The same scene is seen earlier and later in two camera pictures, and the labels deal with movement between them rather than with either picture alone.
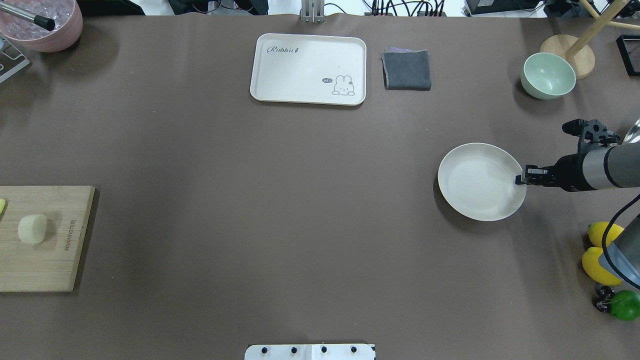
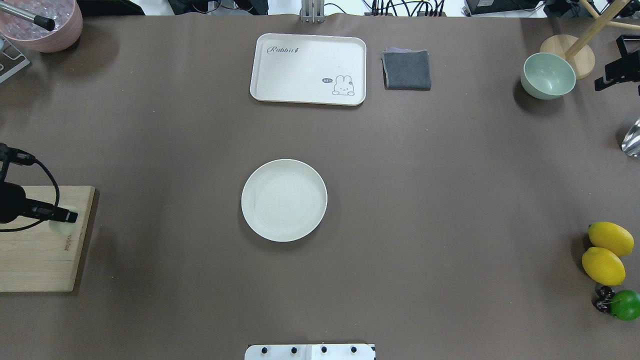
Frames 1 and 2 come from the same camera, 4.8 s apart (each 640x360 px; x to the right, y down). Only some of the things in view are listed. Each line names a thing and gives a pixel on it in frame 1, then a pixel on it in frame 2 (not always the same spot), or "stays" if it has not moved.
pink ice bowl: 68,20 stays
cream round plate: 478,181 → 284,200
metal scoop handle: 45,23 stays
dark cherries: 600,301 stays
